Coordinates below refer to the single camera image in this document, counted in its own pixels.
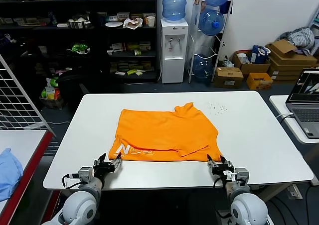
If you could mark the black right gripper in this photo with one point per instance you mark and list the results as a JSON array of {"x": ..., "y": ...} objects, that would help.
[{"x": 224, "y": 172}]

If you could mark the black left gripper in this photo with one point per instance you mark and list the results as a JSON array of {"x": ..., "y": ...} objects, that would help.
[{"x": 103, "y": 169}]

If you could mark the orange t-shirt with white print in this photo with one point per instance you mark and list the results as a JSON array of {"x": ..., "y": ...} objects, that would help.
[{"x": 162, "y": 130}]

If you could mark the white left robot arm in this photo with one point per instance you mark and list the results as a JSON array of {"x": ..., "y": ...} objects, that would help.
[{"x": 77, "y": 207}]

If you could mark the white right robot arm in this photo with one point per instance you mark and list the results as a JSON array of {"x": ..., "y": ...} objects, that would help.
[{"x": 249, "y": 210}]

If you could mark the grey pile of clothes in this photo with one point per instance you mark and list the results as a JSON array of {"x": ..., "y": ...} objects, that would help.
[{"x": 301, "y": 37}]

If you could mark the white work table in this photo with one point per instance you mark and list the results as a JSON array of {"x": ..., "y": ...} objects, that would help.
[{"x": 249, "y": 135}]

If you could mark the scattered dark crumbs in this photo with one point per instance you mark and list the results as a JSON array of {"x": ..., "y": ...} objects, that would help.
[{"x": 222, "y": 108}]

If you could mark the grey floor power strip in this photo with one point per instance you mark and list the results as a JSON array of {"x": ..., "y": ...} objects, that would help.
[{"x": 294, "y": 192}]

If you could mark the dark storage basket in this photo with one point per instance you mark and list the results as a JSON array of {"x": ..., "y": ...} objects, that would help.
[{"x": 53, "y": 105}]

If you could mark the small white side table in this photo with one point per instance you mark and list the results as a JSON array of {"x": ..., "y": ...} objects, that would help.
[{"x": 279, "y": 105}]

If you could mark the black office chair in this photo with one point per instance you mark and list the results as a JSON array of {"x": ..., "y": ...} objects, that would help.
[{"x": 72, "y": 85}]

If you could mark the white table with red edge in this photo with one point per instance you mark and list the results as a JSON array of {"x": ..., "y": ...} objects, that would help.
[{"x": 25, "y": 145}]

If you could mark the closed brown cardboard box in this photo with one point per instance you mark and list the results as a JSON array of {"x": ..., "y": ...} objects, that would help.
[{"x": 228, "y": 77}]

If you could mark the colourful snack bags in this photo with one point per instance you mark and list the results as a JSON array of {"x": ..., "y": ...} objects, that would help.
[{"x": 51, "y": 93}]

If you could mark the orange cardboard box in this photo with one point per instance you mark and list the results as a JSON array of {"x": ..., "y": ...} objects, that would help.
[{"x": 259, "y": 84}]

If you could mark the grey open laptop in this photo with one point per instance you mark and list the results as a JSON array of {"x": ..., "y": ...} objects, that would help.
[{"x": 304, "y": 115}]

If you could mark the light blue cloth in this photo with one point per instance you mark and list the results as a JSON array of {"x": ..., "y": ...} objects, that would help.
[{"x": 10, "y": 172}]

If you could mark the open brown box with items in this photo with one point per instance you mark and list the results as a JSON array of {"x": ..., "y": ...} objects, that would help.
[{"x": 254, "y": 68}]

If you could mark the white water dispenser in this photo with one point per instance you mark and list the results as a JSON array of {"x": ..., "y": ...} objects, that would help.
[{"x": 174, "y": 68}]

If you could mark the flat brown cardboard box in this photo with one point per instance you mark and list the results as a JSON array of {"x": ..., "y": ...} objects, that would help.
[
  {"x": 286, "y": 69},
  {"x": 284, "y": 77}
]

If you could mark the blue shopping bag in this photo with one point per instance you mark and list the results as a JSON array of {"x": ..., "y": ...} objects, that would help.
[{"x": 256, "y": 54}]

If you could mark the green toy on white dish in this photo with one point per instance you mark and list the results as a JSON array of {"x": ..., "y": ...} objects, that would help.
[{"x": 79, "y": 47}]

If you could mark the white metal jug rack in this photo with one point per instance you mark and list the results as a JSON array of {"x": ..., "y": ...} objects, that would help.
[{"x": 191, "y": 43}]

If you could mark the large open brown cardboard box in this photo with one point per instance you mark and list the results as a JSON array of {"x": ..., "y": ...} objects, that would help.
[{"x": 291, "y": 55}]

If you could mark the white plate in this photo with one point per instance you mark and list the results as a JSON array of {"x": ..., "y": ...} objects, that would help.
[{"x": 113, "y": 24}]

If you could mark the white plastic bag with food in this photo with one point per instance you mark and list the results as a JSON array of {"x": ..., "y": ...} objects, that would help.
[{"x": 133, "y": 24}]

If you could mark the metal cooking pot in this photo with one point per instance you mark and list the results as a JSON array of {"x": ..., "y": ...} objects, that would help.
[{"x": 78, "y": 24}]

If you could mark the white paper cup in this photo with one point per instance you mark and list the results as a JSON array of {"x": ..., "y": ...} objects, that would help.
[{"x": 150, "y": 21}]

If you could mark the small blue bottle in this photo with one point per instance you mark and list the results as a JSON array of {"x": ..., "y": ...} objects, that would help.
[{"x": 53, "y": 19}]

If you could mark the black shelving unit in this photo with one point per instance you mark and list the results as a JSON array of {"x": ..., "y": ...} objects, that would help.
[{"x": 74, "y": 0}]

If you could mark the white metal shelving rack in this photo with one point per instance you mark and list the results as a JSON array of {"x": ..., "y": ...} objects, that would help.
[{"x": 315, "y": 21}]

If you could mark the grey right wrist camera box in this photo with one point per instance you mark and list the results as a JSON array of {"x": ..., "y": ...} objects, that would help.
[{"x": 241, "y": 175}]

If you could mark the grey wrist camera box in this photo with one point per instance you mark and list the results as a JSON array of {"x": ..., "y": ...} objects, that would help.
[
  {"x": 241, "y": 175},
  {"x": 86, "y": 175}
]

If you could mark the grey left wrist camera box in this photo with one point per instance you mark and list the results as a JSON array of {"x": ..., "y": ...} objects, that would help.
[{"x": 86, "y": 175}]

